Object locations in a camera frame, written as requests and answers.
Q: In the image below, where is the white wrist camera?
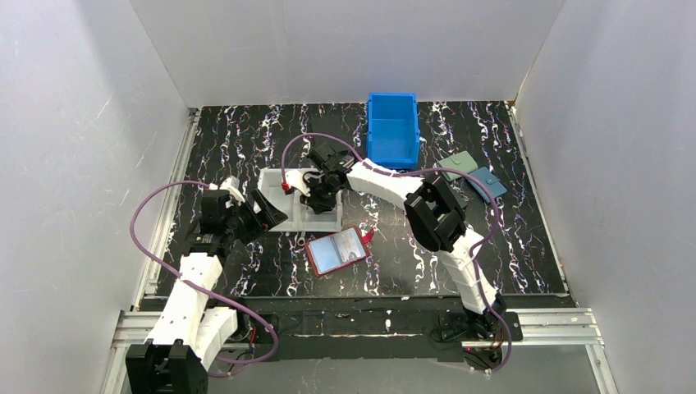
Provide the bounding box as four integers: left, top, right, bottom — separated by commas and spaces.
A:
209, 176, 245, 208
281, 169, 310, 197

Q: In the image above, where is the white divided tray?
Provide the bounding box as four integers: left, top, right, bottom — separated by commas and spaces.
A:
258, 167, 343, 232

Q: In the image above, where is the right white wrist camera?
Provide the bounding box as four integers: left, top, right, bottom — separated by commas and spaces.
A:
281, 169, 310, 197

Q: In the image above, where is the green card holder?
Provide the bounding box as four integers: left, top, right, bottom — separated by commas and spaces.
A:
437, 151, 479, 173

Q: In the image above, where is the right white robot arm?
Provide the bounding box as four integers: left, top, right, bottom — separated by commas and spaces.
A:
283, 144, 506, 323

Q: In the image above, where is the red card holder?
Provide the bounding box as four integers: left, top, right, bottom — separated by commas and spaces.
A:
304, 226, 375, 277

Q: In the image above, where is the blue plastic bin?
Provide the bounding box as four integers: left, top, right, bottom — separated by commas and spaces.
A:
366, 92, 420, 170

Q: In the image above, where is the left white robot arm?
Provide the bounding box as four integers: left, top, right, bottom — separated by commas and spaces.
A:
125, 184, 288, 393

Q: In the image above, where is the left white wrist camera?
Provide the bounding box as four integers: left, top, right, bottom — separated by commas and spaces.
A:
209, 176, 245, 208

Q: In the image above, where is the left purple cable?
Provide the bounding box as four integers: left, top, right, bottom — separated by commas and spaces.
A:
129, 181, 279, 379

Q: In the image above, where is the black foam pad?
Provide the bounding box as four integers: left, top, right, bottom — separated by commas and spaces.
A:
307, 115, 348, 151

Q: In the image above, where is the purple cable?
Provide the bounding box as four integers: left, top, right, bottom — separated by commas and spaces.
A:
280, 131, 513, 376
129, 181, 279, 379

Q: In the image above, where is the blue card holder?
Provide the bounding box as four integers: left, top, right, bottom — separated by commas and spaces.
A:
469, 167, 507, 203

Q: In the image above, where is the aluminium frame rail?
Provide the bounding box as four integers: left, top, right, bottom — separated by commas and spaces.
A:
100, 308, 618, 393

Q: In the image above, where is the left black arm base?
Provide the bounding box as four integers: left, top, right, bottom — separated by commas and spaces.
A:
222, 312, 274, 350

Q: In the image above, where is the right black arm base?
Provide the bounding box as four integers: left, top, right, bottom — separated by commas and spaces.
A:
430, 311, 524, 373

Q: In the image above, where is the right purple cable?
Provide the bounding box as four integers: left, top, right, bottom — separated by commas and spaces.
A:
280, 131, 513, 376

